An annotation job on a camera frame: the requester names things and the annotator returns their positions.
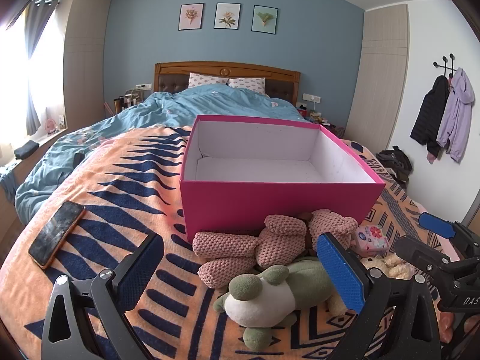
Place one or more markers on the small black object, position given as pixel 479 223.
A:
pixel 78 158

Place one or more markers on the smartphone in orange case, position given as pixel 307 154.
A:
pixel 56 234

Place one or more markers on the pink cardboard box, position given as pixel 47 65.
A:
pixel 262 202

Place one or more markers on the framed green plant picture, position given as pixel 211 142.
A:
pixel 265 18

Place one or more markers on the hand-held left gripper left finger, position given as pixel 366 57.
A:
pixel 144 266

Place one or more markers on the wooden padded headboard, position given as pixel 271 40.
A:
pixel 225 69

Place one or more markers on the green plush frog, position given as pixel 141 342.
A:
pixel 300 281

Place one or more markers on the lilac hooded jacket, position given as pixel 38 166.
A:
pixel 457 120

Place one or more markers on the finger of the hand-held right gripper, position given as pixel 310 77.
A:
pixel 420 255
pixel 435 225

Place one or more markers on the grey curtain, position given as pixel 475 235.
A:
pixel 35 63

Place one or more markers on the pink knitted plush bear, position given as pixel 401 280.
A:
pixel 240 249

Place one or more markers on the beige wardrobe beside window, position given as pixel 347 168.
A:
pixel 84 63

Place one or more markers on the cluttered wooden nightstand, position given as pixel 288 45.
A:
pixel 318 118

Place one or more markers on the light blue duvet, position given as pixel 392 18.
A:
pixel 225 101

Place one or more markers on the floral tissue packet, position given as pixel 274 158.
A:
pixel 369 238

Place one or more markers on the folded black cloth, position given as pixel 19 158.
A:
pixel 26 150

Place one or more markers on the dark backpack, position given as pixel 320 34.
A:
pixel 393 163

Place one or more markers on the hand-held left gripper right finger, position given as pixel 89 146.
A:
pixel 341 273

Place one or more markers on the black puffer jacket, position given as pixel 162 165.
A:
pixel 429 116

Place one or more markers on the framed pink flower picture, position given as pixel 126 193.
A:
pixel 191 17

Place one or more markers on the white wall socket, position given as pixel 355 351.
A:
pixel 311 97
pixel 143 86

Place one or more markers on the white patterned pillow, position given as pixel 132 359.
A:
pixel 247 85
pixel 208 79

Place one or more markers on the cream plush toy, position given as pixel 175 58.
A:
pixel 390 264

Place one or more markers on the black wall coat rack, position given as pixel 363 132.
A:
pixel 445 67

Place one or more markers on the row of cosmetic bottles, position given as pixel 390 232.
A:
pixel 127 101

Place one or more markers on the framed white flower picture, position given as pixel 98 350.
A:
pixel 227 15

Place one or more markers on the beige wardrobe beside white wall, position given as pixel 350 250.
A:
pixel 378 75

